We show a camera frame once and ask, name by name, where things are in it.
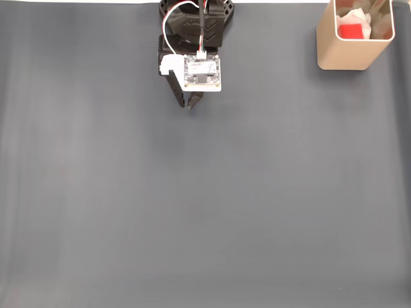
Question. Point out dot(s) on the red cube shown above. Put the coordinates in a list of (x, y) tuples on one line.
[(350, 31)]

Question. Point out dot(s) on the beige open box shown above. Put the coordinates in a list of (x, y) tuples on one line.
[(340, 54)]

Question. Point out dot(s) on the white crumpled paper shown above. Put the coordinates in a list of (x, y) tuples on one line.
[(353, 15)]

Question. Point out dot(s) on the white camera module board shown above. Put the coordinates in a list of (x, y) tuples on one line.
[(202, 73)]

